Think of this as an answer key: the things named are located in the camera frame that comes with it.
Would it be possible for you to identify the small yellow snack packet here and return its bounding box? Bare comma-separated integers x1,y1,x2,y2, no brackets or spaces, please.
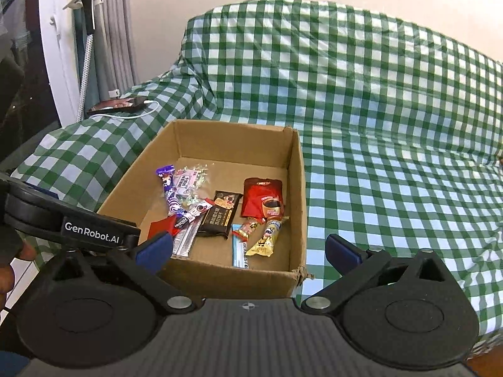
246,216,290,258

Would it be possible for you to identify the person's left hand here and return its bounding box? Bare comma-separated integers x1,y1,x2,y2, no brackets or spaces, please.
0,224,36,311

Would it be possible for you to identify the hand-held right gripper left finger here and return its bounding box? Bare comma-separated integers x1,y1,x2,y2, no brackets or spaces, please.
51,231,197,315

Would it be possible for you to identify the black garment steamer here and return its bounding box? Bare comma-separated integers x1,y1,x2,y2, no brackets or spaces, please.
64,0,99,120

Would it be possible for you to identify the dark chocolate bar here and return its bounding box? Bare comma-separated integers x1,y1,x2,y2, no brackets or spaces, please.
196,190,242,240

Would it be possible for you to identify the red coffee packet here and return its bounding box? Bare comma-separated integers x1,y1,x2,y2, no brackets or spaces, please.
240,178,284,221

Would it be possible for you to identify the black smartphone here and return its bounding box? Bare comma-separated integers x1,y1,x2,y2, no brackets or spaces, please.
86,96,148,115

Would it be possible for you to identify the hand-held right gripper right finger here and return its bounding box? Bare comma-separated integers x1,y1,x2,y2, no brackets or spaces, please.
302,233,456,315

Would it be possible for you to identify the blue white snack bar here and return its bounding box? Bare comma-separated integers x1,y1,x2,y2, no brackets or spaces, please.
232,224,251,270

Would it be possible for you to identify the person's blue clothing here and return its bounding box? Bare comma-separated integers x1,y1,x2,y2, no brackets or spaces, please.
0,349,30,377

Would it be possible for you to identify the white door frame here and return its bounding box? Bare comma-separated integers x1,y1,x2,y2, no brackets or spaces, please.
39,0,85,126

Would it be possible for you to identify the garment steamer on stand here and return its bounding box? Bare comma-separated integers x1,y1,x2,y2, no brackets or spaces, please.
73,0,136,101

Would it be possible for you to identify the long silver packet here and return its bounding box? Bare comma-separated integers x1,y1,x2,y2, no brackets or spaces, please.
170,220,202,260

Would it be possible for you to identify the purple snack bar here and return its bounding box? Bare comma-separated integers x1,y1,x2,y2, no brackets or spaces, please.
155,164,182,216

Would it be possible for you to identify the cardboard box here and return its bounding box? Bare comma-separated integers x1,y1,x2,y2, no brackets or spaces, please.
96,119,311,299

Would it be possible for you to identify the clear candy packet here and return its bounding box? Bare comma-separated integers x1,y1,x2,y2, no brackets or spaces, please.
174,163,210,207

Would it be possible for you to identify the smartphone with white cable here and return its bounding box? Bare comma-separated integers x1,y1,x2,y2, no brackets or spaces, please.
88,100,161,120

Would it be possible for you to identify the green white checked cloth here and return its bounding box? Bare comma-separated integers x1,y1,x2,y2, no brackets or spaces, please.
10,0,503,358

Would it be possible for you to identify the small pink candy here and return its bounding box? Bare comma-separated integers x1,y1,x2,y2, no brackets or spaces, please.
232,220,262,241

